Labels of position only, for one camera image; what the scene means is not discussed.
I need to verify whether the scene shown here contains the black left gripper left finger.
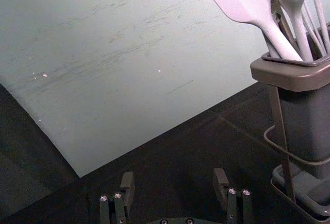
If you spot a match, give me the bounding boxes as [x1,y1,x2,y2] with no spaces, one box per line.
[99,171,136,224]

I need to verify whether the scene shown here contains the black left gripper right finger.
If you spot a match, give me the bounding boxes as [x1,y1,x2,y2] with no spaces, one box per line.
[212,167,253,224]

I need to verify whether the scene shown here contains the black rack with steel bars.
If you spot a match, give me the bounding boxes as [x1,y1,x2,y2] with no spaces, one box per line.
[263,84,330,224]

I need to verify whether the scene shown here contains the black table cloth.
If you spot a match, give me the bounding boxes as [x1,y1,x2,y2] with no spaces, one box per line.
[0,81,330,224]

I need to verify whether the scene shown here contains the dark grey utensil holder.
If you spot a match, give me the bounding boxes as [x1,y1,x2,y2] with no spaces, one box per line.
[250,22,330,181]

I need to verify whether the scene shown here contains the white tongs with steel hinge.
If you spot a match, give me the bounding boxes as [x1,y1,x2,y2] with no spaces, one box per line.
[265,0,300,58]

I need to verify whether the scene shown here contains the white silicone spatula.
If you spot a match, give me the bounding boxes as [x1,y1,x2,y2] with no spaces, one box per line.
[195,0,304,62]

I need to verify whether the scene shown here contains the white silicone basting brush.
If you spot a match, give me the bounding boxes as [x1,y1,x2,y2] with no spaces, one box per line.
[267,0,314,62]

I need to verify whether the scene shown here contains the plain pale wall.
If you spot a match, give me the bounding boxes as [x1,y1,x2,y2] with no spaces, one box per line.
[0,0,330,179]

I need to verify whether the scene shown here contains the white wire whisk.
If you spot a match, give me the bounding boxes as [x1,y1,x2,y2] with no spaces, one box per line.
[302,0,330,56]

